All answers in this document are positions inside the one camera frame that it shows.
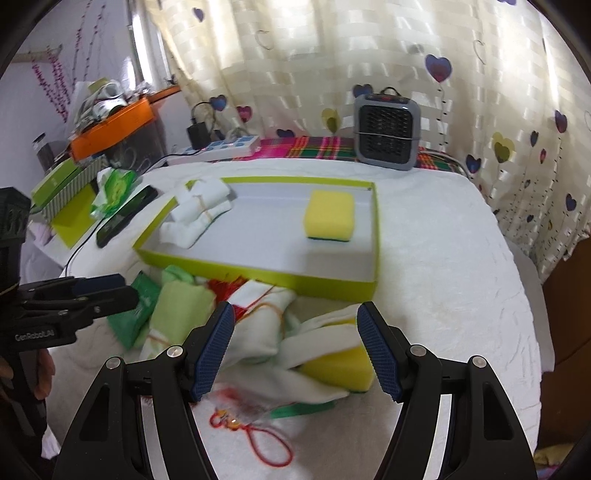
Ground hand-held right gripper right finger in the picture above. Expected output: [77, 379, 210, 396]
[357, 301, 539, 480]

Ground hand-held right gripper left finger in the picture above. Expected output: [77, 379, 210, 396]
[53, 301, 236, 480]

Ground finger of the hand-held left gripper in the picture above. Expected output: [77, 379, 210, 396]
[27, 274, 126, 299]
[21, 286, 140, 331]

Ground green tissue packet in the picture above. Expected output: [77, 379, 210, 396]
[269, 398, 336, 419]
[108, 272, 163, 350]

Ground yellow sponge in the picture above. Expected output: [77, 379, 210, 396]
[298, 344, 376, 394]
[303, 189, 355, 241]

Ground white and green towel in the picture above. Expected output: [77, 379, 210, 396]
[141, 277, 358, 403]

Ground red tassel knot ornament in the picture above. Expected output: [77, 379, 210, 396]
[205, 276, 295, 470]

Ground green cloth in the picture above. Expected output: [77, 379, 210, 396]
[161, 265, 199, 285]

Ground white socks bundle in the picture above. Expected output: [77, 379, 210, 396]
[159, 178, 237, 250]

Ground lime green box tray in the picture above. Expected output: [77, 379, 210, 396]
[133, 176, 379, 301]

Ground person's left hand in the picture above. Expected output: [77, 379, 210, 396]
[0, 348, 57, 402]

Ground lime green box lid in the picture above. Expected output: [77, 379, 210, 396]
[51, 187, 110, 250]

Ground black smartphone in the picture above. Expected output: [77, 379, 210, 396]
[96, 185, 158, 248]

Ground opened green tissue pack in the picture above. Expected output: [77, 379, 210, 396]
[90, 167, 139, 220]

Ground striped box with green top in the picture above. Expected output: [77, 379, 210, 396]
[30, 154, 108, 222]

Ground dark glass jar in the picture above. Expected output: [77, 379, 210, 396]
[33, 134, 55, 172]

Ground orange shelf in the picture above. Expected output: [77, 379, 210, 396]
[69, 88, 181, 160]

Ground black charger adapter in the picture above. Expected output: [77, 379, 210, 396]
[187, 102, 218, 149]

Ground household clutter pile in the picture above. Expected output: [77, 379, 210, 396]
[69, 78, 153, 134]

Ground white power strip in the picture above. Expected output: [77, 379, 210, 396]
[166, 135, 262, 166]

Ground brown wooden wardrobe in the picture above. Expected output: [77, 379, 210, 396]
[538, 240, 591, 462]

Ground plaid blanket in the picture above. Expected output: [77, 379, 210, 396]
[233, 136, 467, 175]

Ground grey portable heater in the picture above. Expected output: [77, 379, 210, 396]
[353, 88, 422, 171]

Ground cream heart print curtain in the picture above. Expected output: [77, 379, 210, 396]
[143, 0, 591, 278]

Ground black charging cable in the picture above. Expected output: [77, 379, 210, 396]
[64, 216, 106, 278]

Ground black power strip cable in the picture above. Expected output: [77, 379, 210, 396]
[135, 154, 192, 178]

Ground pink flower wall sticker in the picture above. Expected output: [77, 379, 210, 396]
[30, 0, 105, 125]

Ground window frame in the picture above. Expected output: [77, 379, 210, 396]
[124, 0, 172, 89]

